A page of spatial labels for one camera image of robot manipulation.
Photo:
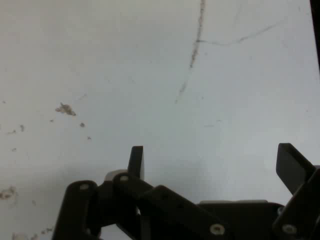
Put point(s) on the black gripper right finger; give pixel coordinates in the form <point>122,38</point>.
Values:
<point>291,167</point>

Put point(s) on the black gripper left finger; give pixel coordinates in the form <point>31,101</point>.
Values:
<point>160,200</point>

